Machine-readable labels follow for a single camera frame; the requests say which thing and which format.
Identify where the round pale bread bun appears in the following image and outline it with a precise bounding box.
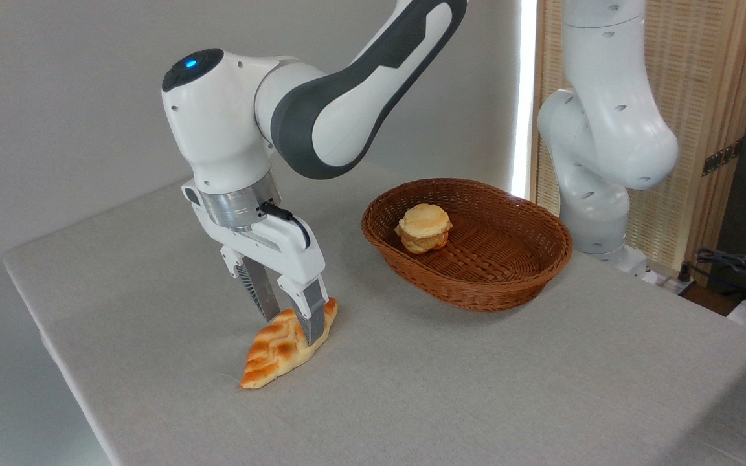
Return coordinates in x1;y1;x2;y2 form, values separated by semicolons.
394;203;453;254

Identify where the black power plug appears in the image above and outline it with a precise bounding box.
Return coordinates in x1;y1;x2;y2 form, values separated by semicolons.
676;262;697;296

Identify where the dark metal screen hinge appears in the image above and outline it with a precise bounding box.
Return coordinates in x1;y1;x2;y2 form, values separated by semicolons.
702;138;745;177

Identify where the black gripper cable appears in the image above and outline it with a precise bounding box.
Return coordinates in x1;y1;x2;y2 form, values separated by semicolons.
258;202;311;250

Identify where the brown wicker basket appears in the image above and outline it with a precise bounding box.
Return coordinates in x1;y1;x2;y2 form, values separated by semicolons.
361;178;574;313

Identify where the grey tablecloth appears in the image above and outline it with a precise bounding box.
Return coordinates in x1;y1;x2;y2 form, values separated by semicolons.
3;136;746;466

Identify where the black cable bundle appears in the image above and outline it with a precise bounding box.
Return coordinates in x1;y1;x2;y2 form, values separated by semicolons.
695;248;746;300

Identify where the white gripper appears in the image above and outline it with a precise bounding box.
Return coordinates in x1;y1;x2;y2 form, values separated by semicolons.
182;182;330;346

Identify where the braided golden bread loaf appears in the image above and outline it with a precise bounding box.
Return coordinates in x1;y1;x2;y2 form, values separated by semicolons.
240;297;339;390

